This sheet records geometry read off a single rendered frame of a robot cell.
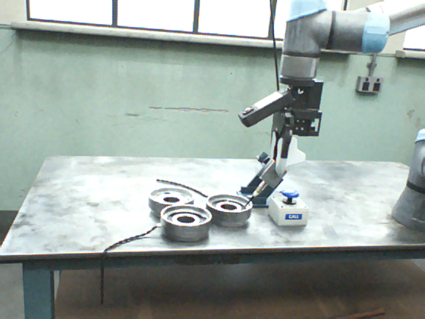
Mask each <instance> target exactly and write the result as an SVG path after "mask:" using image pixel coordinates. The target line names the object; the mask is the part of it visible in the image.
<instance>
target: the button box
mask: <svg viewBox="0 0 425 319"><path fill-rule="evenodd" d="M287 199H288V197H270V202H269V213H268V214H269V215H270V217H271V219H272V220H273V222H274V223H275V224H276V225H277V226H307V221H308V213H309V207H308V206H307V205H306V204H305V203H304V202H303V201H302V200H301V199H300V198H299V197H293V198H292V201H287Z"/></svg>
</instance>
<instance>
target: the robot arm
mask: <svg viewBox="0 0 425 319"><path fill-rule="evenodd" d="M424 25H425V0H386V1H384V2H380V3H378V4H375V5H371V6H368V7H366V8H362V9H357V10H355V11H333V10H329V9H328V6H327V1H326V0H290V1H289V3H288V11H287V15H286V20H285V32H284V39H283V45H282V56H281V67H280V74H281V76H280V81H279V83H281V84H287V85H288V89H287V90H286V89H283V88H282V89H281V90H280V91H278V92H275V93H273V94H271V95H270V96H268V97H267V98H265V99H263V100H261V101H259V102H257V103H255V104H253V105H252V106H249V107H248V108H246V109H244V110H242V111H241V112H239V113H238V117H239V119H240V120H241V122H242V123H243V125H244V126H245V127H246V128H250V127H252V126H253V125H255V124H257V123H258V122H260V121H261V120H263V119H264V118H268V117H270V116H271V115H272V114H273V117H272V128H271V140H270V147H271V160H274V161H276V166H275V170H276V172H277V174H278V176H279V178H281V177H282V175H283V173H284V171H285V168H286V167H287V166H292V165H295V164H298V163H302V162H304V161H305V159H306V154H305V153H302V152H301V151H299V150H298V149H297V146H298V141H297V139H296V138H295V137H292V135H297V136H318V137H319V132H320V123H321V118H322V114H323V112H321V111H320V101H321V96H322V91H323V82H324V81H318V80H313V79H314V78H315V77H316V76H317V72H318V66H319V61H320V50H321V49H325V50H331V51H348V52H362V53H363V54H367V53H380V52H381V51H383V50H384V48H385V45H386V41H387V39H388V36H393V35H395V34H398V33H403V32H405V31H408V30H412V29H414V28H418V27H422V26H424ZM315 118H318V119H319V122H318V127H317V131H315V130H316V126H315V127H314V126H313V125H311V124H312V122H315ZM414 143H415V145H414V154H413V157H412V161H411V166H410V169H409V173H408V179H407V181H406V185H405V188H404V190H403V192H402V193H401V195H400V197H399V199H398V200H397V201H396V202H395V203H394V205H393V207H392V217H393V219H394V220H396V221H397V222H399V223H400V224H402V225H404V226H406V227H408V228H410V229H413V230H416V231H421V232H425V129H423V130H421V131H419V133H418V134H417V139H416V141H415V142H414Z"/></svg>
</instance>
